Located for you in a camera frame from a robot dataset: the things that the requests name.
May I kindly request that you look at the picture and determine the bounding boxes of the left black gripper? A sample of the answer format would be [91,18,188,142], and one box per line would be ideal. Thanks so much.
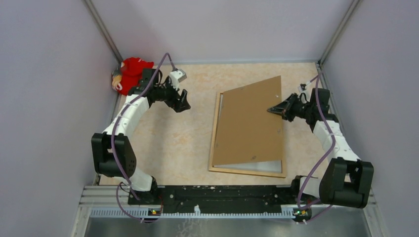
[154,76,190,112]

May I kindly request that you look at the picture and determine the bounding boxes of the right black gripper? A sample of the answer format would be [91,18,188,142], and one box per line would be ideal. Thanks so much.
[267,93,313,122]

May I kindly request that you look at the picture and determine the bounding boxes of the brown cardboard backing board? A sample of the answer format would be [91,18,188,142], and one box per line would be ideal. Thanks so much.
[212,76,285,165]

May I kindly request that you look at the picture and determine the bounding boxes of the plant window photo print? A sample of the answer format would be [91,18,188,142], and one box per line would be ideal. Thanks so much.
[214,93,283,174]

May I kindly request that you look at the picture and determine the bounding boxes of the wooden picture frame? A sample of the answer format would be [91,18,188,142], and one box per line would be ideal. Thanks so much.
[208,92,287,179]

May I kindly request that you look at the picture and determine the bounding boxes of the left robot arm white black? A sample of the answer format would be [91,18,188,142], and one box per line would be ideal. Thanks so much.
[91,68,191,204]

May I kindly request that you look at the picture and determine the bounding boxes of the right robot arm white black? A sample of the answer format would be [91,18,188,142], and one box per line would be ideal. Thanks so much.
[268,88,374,209]

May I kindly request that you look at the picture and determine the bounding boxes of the red cloth doll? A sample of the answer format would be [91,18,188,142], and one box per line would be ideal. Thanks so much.
[112,57,154,95]

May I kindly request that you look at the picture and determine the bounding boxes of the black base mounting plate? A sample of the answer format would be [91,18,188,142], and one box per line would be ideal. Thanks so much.
[127,185,323,215]

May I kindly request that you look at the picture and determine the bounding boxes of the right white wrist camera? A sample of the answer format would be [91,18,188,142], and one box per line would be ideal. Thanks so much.
[297,81,311,96]

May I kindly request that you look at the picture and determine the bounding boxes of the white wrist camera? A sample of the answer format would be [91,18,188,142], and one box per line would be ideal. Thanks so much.
[168,69,187,90]
[297,81,311,96]

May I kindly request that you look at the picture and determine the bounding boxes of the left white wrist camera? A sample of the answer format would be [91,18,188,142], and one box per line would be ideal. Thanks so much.
[168,69,187,90]

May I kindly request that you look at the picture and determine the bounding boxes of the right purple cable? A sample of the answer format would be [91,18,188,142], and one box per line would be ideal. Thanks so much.
[296,73,337,224]

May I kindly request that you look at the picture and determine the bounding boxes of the purple cable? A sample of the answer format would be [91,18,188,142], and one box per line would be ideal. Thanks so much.
[296,73,337,224]
[110,52,177,224]

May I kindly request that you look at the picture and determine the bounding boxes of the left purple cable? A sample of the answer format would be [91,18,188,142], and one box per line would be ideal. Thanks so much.
[110,52,177,224]

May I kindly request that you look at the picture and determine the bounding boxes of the aluminium front rail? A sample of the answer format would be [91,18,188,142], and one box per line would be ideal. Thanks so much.
[70,185,388,237]

